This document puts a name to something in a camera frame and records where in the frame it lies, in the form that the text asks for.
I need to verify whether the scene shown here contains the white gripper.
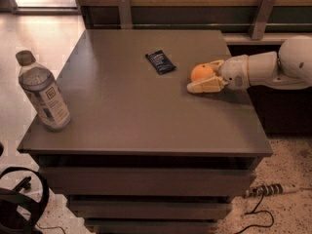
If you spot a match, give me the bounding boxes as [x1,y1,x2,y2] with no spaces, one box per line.
[187,55,250,94]

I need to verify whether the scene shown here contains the orange fruit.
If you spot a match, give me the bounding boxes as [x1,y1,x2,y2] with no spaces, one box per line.
[190,63,215,82]

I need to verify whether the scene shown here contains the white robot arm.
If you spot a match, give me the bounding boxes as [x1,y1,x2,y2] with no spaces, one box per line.
[187,36,312,94]

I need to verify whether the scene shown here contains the clear plastic water bottle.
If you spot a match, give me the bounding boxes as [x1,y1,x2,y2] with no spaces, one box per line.
[16,50,71,131]

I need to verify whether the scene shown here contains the dark blue snack packet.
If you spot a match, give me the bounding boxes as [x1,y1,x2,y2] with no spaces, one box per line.
[145,50,176,75]

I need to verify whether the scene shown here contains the wooden shelf with brackets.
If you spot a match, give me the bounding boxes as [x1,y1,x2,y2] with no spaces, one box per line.
[76,0,312,45]

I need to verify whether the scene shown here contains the grey drawer cabinet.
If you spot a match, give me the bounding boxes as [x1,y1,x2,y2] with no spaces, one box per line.
[19,29,272,234]

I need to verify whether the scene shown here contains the white power strip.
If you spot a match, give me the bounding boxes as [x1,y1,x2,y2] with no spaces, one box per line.
[244,183,300,198]

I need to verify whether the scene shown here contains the black power cable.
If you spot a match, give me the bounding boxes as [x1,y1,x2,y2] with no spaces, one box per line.
[233,189,276,234]

